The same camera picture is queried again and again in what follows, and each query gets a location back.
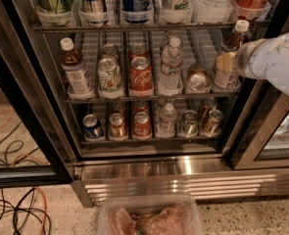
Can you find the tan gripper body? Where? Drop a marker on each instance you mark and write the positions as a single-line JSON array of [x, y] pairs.
[[246, 62]]

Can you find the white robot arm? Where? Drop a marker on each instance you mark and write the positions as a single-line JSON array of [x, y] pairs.
[[262, 59]]

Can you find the gold soda can middle shelf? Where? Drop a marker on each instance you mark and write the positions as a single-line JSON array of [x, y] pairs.
[[197, 78]]

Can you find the clear water bottle middle shelf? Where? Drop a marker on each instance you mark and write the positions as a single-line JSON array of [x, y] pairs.
[[171, 64]]

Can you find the small water bottle bottom shelf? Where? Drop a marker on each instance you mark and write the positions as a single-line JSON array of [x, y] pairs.
[[167, 120]]

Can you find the stainless steel fridge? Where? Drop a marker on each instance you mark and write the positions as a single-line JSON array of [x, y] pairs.
[[242, 160]]

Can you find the red can bottom shelf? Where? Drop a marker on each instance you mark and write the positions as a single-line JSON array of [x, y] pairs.
[[142, 125]]

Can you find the blue Pepsi can bottom shelf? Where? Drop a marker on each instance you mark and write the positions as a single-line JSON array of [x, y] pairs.
[[92, 127]]

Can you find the left tea bottle white cap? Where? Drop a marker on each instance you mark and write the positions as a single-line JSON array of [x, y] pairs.
[[74, 66]]

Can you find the open glass fridge door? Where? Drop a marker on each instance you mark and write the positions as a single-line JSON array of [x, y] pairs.
[[28, 143]]

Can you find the rear gold can bottom right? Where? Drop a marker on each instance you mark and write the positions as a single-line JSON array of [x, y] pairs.
[[206, 105]]

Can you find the gold can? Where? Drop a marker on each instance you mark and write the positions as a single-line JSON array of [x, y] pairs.
[[211, 124], [117, 125], [206, 105]]

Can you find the silver green can bottom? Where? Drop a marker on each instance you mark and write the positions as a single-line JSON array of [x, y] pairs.
[[189, 124]]

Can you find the red Coca-Cola can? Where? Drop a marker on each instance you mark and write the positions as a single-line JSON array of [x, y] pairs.
[[140, 74]]

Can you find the rear red cola can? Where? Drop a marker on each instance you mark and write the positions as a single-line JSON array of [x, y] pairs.
[[138, 50]]

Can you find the rear white green can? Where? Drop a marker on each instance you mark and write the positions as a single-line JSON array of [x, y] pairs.
[[110, 50]]

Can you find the white green soda can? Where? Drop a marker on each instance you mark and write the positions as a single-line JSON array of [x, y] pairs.
[[109, 74]]

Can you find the gold can bottom left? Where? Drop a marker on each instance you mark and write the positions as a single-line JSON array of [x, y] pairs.
[[117, 125]]

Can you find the clear plastic bin with cloth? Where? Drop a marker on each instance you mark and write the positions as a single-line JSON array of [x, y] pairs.
[[158, 214]]

